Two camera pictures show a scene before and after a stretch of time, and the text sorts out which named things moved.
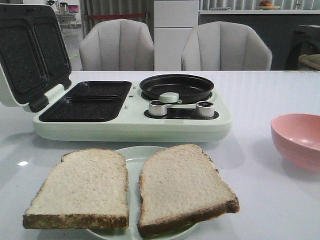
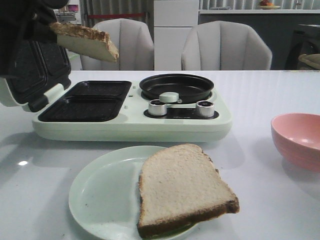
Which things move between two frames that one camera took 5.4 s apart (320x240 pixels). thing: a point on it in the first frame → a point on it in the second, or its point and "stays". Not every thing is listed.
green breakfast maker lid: x=34 y=57 stays
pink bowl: x=296 y=137 stays
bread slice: x=179 y=187 stays
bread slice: x=88 y=189 → x=84 y=41
